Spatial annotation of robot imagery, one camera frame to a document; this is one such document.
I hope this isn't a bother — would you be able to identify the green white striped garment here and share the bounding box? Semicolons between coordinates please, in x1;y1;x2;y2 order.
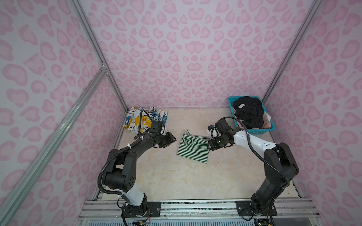
177;130;211;164

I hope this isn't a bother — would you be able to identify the teal plastic laundry basket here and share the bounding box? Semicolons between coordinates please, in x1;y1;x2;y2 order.
227;96;275;135

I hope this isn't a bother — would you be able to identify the black garment in basket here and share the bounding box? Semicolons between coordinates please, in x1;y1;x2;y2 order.
232;96;265;129

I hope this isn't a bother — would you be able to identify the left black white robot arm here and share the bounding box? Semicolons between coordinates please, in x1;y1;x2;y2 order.
97;132;177;217

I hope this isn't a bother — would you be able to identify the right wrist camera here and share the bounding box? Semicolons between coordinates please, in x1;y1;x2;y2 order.
207;119;232;139

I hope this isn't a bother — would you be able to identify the white yellow blue printed garment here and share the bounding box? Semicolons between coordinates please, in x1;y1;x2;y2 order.
123;107;168;134

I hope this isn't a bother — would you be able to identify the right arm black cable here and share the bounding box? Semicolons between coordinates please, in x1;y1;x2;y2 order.
210;116;292;187

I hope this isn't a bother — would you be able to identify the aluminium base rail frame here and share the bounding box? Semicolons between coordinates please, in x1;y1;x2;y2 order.
76;198;324;226

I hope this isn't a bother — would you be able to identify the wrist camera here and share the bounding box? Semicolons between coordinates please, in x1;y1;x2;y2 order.
207;119;232;139
149;120;165;135

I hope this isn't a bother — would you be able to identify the diagonal aluminium wall strut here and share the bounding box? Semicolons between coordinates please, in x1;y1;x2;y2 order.
1;68;107;226

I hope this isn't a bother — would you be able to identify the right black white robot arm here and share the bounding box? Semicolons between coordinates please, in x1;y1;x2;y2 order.
207;129;299;216

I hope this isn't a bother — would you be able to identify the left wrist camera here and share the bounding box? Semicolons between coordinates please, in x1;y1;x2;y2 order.
149;120;165;135

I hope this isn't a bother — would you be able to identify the pink garment in basket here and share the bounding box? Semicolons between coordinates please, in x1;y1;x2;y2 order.
237;112;272;130

